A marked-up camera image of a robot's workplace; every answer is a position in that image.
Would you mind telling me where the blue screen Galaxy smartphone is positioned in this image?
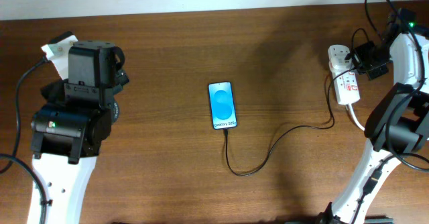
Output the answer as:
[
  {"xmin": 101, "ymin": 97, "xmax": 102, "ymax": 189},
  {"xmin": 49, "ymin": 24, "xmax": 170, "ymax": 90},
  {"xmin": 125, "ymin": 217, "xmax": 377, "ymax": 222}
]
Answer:
[{"xmin": 208, "ymin": 81, "xmax": 238, "ymax": 129}]

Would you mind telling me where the black USB charging cable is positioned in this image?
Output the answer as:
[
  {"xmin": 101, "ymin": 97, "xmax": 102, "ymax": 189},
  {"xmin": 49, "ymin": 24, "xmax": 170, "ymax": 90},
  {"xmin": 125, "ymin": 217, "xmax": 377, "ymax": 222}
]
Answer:
[{"xmin": 223, "ymin": 27, "xmax": 371, "ymax": 177}]

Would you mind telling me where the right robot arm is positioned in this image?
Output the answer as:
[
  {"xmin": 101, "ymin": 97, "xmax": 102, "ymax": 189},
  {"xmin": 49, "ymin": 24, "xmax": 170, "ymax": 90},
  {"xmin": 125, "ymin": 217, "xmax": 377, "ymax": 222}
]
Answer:
[{"xmin": 316, "ymin": 8, "xmax": 428, "ymax": 223}]

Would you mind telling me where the white power strip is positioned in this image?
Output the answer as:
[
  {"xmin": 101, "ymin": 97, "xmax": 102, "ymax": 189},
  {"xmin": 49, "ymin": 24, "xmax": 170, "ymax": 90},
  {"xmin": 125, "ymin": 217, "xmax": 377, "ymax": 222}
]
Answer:
[{"xmin": 328, "ymin": 45, "xmax": 360, "ymax": 105}]

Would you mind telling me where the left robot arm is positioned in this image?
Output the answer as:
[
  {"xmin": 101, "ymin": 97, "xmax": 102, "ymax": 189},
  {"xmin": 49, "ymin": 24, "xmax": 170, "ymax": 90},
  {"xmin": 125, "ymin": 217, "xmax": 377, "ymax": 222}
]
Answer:
[{"xmin": 27, "ymin": 40, "xmax": 129, "ymax": 223}]

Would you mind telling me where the white USB charger plug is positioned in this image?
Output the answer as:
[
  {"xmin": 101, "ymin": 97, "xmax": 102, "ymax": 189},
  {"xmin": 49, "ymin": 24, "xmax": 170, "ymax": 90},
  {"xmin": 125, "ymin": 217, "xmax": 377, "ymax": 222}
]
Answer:
[{"xmin": 329, "ymin": 55, "xmax": 353, "ymax": 73}]

